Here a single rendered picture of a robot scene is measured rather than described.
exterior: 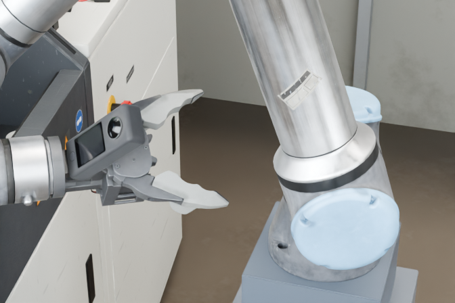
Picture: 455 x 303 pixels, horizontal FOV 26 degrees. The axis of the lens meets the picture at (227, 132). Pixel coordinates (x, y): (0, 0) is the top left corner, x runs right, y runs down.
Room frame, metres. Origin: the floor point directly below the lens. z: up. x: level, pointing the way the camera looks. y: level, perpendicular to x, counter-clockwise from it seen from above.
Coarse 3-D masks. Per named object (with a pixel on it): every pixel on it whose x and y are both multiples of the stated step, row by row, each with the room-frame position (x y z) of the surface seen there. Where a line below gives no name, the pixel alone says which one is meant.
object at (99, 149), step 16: (112, 112) 0.94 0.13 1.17; (128, 112) 0.93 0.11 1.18; (96, 128) 0.95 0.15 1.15; (112, 128) 0.92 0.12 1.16; (128, 128) 0.92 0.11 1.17; (80, 144) 0.96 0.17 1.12; (96, 144) 0.94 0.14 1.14; (112, 144) 0.92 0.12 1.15; (128, 144) 0.91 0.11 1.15; (80, 160) 0.94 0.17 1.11; (96, 160) 0.93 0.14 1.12; (112, 160) 0.93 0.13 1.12; (80, 176) 0.94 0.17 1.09
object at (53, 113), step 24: (72, 72) 1.49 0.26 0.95; (48, 96) 1.40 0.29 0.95; (72, 96) 1.43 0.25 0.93; (24, 120) 1.33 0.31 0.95; (48, 120) 1.32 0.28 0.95; (72, 120) 1.42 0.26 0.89; (0, 216) 1.10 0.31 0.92; (24, 216) 1.18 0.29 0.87; (48, 216) 1.27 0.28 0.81; (0, 240) 1.09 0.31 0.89; (24, 240) 1.17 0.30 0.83; (0, 264) 1.08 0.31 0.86; (24, 264) 1.16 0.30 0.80; (0, 288) 1.07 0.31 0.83
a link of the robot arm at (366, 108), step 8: (352, 88) 1.10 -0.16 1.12; (352, 96) 1.07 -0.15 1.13; (360, 96) 1.07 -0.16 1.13; (368, 96) 1.07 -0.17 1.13; (352, 104) 1.04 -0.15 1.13; (360, 104) 1.04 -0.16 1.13; (368, 104) 1.04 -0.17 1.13; (376, 104) 1.05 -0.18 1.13; (360, 112) 1.02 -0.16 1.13; (368, 112) 1.03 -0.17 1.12; (376, 112) 1.04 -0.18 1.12; (360, 120) 1.01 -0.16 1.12; (368, 120) 1.02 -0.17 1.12; (376, 120) 1.03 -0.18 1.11; (376, 128) 1.04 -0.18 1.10; (376, 136) 1.03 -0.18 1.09
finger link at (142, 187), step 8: (144, 176) 0.95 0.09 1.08; (152, 176) 0.96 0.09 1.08; (128, 184) 0.94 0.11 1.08; (136, 184) 0.94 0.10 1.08; (144, 184) 0.95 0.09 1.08; (136, 192) 0.94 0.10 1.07; (144, 192) 0.94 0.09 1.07; (152, 192) 0.94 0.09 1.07; (160, 192) 0.94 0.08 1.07; (168, 192) 0.94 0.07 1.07; (152, 200) 0.94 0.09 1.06; (160, 200) 0.94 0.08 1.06; (168, 200) 0.94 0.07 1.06; (176, 200) 0.94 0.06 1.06
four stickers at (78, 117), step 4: (80, 108) 1.46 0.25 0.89; (80, 112) 1.46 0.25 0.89; (76, 116) 1.44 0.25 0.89; (80, 116) 1.46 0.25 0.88; (76, 120) 1.44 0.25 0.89; (80, 120) 1.46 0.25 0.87; (76, 124) 1.44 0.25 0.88; (80, 124) 1.46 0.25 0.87; (76, 128) 1.44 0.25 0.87; (80, 128) 1.46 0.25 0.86; (68, 132) 1.40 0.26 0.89; (76, 132) 1.43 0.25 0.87; (64, 136) 1.38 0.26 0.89; (68, 136) 1.40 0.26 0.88; (64, 140) 1.38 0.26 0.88; (68, 140) 1.39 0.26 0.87; (64, 144) 1.37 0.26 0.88; (64, 148) 1.37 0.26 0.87
